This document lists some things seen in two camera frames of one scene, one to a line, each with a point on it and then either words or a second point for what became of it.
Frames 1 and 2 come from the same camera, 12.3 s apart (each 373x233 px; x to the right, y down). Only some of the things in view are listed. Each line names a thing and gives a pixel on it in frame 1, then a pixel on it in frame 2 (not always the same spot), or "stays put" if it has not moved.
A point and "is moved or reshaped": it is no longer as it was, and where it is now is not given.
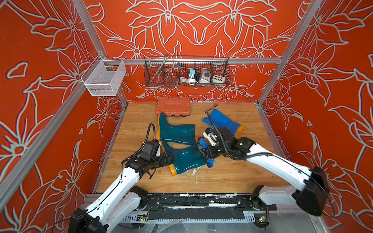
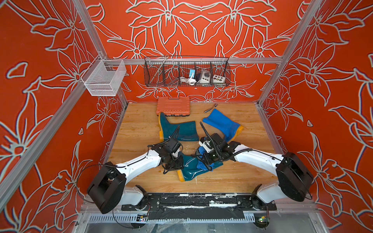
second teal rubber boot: x=166 y=132 stays put
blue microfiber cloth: x=204 y=142 is moved or reshaped
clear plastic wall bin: x=103 y=77 stays put
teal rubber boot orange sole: x=181 y=142 -> x=190 y=170
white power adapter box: x=205 y=77 stays put
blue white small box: x=192 y=74 stays put
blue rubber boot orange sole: x=217 y=119 stays put
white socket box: x=218 y=80 stays put
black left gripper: x=164 y=162 -> x=180 y=165
